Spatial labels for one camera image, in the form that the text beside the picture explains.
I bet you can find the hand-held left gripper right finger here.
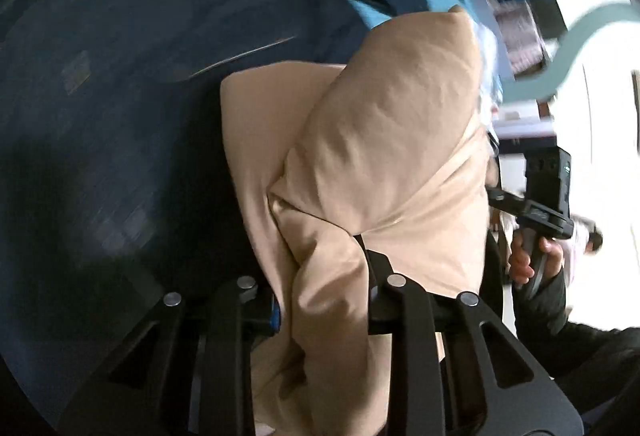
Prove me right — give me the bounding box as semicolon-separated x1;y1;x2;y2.
352;235;584;436

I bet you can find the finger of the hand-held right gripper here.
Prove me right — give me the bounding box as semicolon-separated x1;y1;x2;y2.
486;183;527;220

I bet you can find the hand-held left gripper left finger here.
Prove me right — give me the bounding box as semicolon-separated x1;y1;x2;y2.
55;275;281;436

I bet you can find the tan quilted jacket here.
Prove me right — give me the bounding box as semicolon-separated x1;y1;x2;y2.
220;5;501;436

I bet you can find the person's right forearm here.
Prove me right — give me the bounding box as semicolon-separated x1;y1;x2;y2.
514;263;640;403

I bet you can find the person's right hand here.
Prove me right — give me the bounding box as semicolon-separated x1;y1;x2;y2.
509;230;566;289

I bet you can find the teal bunk bed frame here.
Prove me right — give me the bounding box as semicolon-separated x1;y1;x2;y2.
502;3;640;103

